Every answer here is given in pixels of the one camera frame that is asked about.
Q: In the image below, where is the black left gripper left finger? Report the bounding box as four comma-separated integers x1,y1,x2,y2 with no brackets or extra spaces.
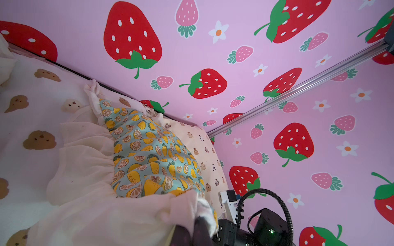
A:
165,225,193,246

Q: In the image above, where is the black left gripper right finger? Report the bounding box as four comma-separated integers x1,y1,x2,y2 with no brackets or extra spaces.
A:
194,217,214,246

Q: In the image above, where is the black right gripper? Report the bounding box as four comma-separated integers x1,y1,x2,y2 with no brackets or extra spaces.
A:
213,219,257,246

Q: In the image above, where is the cream animal print pillow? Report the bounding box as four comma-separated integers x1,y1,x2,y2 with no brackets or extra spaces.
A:
152,114,228,219

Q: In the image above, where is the teal lemon print pillow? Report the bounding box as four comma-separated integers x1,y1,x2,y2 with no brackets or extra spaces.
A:
100,99,206,198

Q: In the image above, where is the white cookie print pillow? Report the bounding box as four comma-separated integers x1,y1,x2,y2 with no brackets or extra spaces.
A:
1,38,218,246

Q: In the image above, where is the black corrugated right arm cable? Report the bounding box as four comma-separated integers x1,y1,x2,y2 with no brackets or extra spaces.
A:
235,188,294,246

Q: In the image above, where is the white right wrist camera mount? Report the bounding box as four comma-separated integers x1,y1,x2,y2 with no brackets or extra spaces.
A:
219,190,241,223

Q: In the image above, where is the aluminium frame post right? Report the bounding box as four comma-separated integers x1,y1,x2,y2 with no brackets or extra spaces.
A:
208,41,391,137

